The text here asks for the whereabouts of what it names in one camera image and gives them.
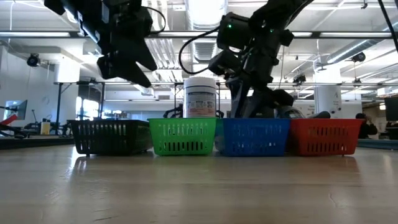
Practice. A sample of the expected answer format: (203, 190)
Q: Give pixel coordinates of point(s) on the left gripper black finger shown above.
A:
(124, 70)
(144, 56)

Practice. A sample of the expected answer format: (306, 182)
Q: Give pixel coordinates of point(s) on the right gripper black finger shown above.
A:
(270, 104)
(237, 99)

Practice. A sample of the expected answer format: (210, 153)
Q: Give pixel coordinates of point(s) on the grey roll-on deodorant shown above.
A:
(290, 113)

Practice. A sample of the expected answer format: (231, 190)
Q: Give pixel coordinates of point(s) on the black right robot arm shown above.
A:
(280, 12)

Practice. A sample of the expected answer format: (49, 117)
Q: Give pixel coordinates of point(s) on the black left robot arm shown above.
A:
(71, 9)

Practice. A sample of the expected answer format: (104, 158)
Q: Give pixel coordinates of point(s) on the blue plastic basket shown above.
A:
(253, 137)

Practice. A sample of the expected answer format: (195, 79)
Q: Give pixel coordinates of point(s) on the white wipes canister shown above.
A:
(200, 99)

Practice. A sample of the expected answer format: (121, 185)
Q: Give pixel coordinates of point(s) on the black ceiling spotlight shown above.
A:
(359, 57)
(33, 60)
(299, 79)

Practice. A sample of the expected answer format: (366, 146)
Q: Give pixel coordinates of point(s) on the person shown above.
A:
(321, 115)
(367, 127)

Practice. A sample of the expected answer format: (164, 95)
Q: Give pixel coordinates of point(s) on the white round pillar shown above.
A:
(328, 96)

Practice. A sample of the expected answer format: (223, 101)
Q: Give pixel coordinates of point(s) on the red plastic basket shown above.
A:
(325, 137)

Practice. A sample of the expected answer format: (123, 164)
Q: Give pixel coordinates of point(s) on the green plastic basket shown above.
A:
(182, 135)

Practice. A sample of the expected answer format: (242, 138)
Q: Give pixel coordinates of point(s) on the black plastic basket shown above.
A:
(109, 137)

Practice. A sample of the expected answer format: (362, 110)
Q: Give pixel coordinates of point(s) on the yellow box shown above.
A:
(45, 128)

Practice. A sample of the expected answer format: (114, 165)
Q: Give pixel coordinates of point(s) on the blue table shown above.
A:
(377, 144)

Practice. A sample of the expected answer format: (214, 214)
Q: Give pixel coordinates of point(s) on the dark workbench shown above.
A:
(34, 142)

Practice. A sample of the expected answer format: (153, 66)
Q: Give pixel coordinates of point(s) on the dark computer monitor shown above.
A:
(391, 109)

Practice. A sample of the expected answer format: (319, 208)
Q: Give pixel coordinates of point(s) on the red bar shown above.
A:
(7, 119)

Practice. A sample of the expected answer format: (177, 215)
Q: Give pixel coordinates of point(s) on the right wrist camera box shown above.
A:
(224, 63)

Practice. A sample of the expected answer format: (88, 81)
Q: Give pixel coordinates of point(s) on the black station frame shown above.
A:
(58, 102)

